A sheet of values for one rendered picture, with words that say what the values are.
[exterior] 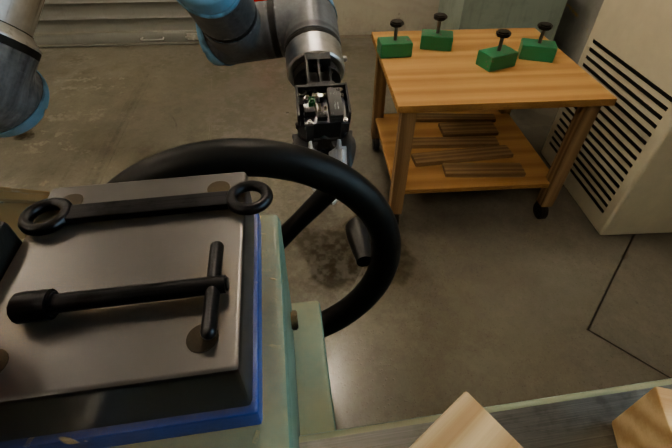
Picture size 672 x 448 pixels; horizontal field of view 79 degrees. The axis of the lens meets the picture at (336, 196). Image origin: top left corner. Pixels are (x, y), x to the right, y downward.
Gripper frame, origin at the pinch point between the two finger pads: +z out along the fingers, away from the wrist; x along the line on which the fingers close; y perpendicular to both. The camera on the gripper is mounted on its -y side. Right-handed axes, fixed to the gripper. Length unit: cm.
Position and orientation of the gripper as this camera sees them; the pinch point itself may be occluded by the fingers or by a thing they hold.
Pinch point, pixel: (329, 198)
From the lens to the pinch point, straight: 55.2
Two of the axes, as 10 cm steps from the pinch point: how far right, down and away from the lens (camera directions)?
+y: 0.5, -4.6, -8.9
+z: 1.1, 8.8, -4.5
